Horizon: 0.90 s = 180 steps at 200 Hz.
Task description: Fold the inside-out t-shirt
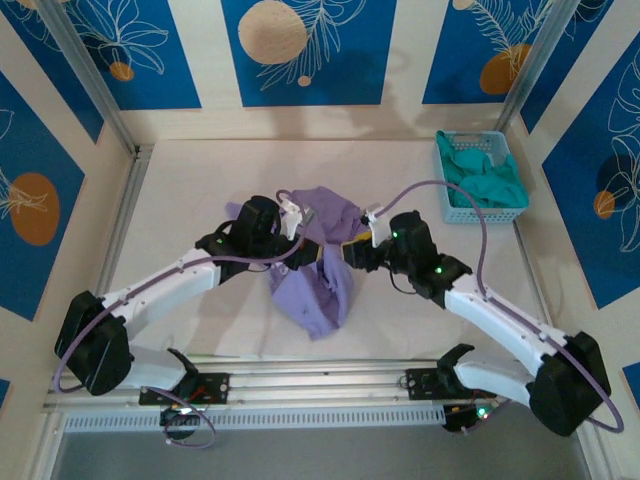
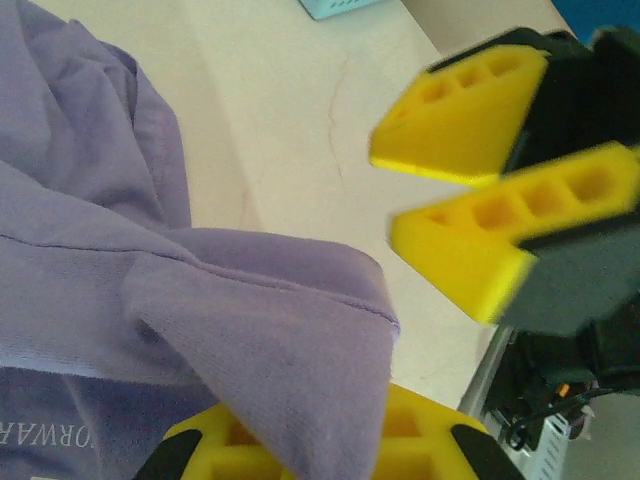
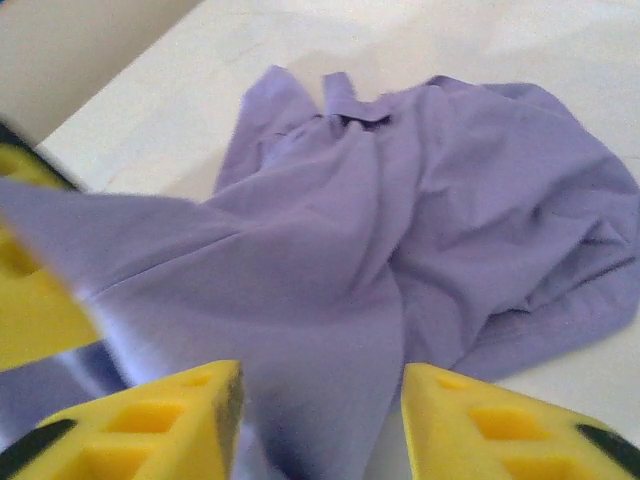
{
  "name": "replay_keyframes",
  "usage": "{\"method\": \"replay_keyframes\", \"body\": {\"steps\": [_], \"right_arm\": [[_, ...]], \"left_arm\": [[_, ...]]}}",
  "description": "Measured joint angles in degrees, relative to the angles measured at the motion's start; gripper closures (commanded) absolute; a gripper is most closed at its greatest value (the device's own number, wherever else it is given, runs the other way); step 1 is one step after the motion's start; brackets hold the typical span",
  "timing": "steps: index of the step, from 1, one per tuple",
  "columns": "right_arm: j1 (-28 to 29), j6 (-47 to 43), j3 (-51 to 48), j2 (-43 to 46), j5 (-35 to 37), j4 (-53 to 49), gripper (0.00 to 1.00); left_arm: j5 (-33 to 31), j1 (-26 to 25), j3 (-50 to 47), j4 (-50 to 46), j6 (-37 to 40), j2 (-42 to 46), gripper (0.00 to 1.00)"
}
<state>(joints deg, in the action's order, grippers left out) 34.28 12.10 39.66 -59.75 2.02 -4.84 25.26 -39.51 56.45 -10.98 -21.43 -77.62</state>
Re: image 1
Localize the purple t-shirt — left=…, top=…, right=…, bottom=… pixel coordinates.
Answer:
left=223, top=185, right=371, bottom=342

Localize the light blue plastic basket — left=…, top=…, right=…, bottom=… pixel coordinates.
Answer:
left=433, top=129, right=530, bottom=225

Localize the teal cloth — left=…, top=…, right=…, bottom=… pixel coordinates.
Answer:
left=435, top=130, right=530, bottom=209

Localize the grey metal panel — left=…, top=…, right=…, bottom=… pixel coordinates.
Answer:
left=49, top=427, right=599, bottom=480

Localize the thin black wire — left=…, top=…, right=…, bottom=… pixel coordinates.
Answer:
left=388, top=269, right=416, bottom=297

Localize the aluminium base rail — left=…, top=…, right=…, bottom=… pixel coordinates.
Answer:
left=44, top=357, right=584, bottom=414

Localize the slotted grey cable duct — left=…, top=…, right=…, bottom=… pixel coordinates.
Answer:
left=62, top=409, right=449, bottom=432

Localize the aluminium frame post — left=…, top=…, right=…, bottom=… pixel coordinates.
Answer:
left=34, top=0, right=144, bottom=159
left=494, top=0, right=589, bottom=134

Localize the purple cable loop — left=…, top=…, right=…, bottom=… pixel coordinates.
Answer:
left=163, top=399, right=217, bottom=450

